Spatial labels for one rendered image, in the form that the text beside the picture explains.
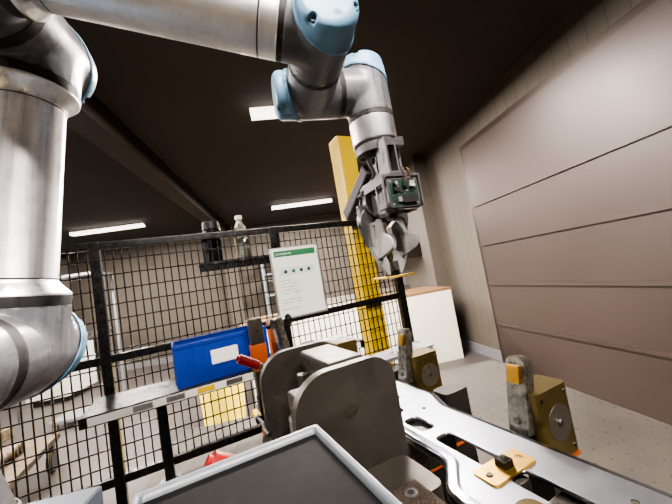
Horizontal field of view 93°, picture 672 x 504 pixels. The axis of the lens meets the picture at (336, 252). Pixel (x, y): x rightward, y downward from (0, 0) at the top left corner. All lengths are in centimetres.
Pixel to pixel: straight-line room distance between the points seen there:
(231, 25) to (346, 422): 46
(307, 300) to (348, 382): 105
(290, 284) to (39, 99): 104
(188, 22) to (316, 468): 45
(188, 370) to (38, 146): 78
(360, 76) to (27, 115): 45
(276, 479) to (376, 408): 18
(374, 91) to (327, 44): 16
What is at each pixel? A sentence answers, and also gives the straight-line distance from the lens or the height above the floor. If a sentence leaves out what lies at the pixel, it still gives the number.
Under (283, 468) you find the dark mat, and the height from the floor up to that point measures 116.
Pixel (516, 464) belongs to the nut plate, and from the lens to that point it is 57.
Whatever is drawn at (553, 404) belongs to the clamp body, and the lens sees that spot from 69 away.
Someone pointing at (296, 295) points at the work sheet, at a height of 124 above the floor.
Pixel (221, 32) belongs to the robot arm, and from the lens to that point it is 45.
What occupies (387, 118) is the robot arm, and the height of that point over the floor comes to 152.
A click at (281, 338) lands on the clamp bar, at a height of 117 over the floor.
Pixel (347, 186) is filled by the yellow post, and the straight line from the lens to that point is 165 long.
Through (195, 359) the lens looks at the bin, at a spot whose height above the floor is 111.
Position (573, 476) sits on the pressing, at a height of 100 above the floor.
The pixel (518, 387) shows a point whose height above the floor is 105.
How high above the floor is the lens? 129
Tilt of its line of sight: 4 degrees up
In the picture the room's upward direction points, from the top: 10 degrees counter-clockwise
